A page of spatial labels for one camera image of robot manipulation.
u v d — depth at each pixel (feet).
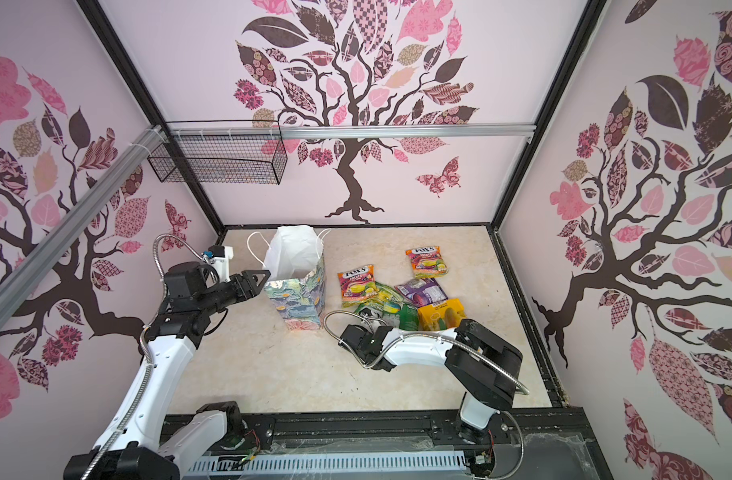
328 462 5.09
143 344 1.62
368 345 2.10
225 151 3.11
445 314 2.94
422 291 3.14
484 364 1.41
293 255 3.10
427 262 3.43
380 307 3.08
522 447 2.33
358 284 3.24
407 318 2.97
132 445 1.27
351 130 3.05
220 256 2.23
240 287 2.15
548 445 2.38
